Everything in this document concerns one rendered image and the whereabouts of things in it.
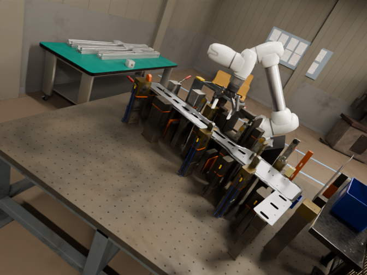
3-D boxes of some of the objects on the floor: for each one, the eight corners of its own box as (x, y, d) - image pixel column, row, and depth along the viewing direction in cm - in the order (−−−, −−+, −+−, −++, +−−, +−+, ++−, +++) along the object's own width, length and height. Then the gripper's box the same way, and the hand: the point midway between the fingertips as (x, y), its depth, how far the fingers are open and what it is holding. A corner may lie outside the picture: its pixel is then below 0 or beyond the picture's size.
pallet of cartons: (247, 96, 748) (258, 77, 718) (242, 102, 670) (254, 81, 640) (214, 80, 771) (224, 60, 742) (206, 83, 694) (216, 61, 664)
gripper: (253, 93, 145) (237, 123, 155) (223, 75, 157) (209, 103, 166) (248, 93, 139) (231, 124, 149) (217, 74, 151) (203, 103, 161)
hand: (220, 112), depth 157 cm, fingers open, 13 cm apart
